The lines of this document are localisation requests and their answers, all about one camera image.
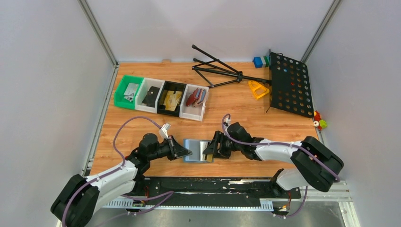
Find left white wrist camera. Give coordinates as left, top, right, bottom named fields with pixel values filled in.
left=159, top=123, right=171, bottom=139

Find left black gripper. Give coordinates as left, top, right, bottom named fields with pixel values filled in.
left=148, top=135, right=192, bottom=161

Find black perforated music desk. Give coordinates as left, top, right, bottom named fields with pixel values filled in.
left=269, top=52, right=314, bottom=118

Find green plastic bin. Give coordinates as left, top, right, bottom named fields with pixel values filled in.
left=114, top=75, right=144, bottom=110

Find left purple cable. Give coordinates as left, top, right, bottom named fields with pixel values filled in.
left=61, top=116, right=164, bottom=227

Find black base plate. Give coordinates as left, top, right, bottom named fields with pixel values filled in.
left=128, top=177, right=301, bottom=208

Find blue card holder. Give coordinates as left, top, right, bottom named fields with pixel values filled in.
left=183, top=139, right=211, bottom=163
left=192, top=88, right=207, bottom=107

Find black cards stack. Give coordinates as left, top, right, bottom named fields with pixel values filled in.
left=142, top=86, right=160, bottom=107

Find gold cards stack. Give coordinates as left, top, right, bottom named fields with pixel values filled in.
left=163, top=90, right=182, bottom=111

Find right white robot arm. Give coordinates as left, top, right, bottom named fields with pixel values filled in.
left=203, top=122, right=344, bottom=198

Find red card holder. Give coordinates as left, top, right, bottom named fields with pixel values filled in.
left=185, top=88, right=200, bottom=106

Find blue green toy blocks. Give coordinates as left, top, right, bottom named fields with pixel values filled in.
left=253, top=56, right=270, bottom=68

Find silver cards stack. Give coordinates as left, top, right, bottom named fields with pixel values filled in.
left=123, top=83, right=139, bottom=102

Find colourful toy pile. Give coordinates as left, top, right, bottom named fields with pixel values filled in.
left=313, top=111, right=328, bottom=131

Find white slotted cable duct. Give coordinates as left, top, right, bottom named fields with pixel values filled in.
left=103, top=199, right=274, bottom=211

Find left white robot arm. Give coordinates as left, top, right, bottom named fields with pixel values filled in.
left=50, top=133, right=192, bottom=227

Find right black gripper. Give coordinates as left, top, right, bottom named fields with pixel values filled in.
left=204, top=131, right=243, bottom=159

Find yellow triangle toy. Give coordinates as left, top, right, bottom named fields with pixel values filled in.
left=248, top=81, right=270, bottom=100

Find white bin with card holders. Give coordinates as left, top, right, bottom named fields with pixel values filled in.
left=179, top=84, right=209, bottom=122

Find black folded tripod stand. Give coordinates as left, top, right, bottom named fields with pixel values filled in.
left=191, top=44, right=272, bottom=88

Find black plastic bin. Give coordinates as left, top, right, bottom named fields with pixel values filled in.
left=156, top=81, right=186, bottom=117

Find white bin with black cards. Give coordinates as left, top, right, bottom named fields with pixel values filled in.
left=135, top=78, right=165, bottom=113

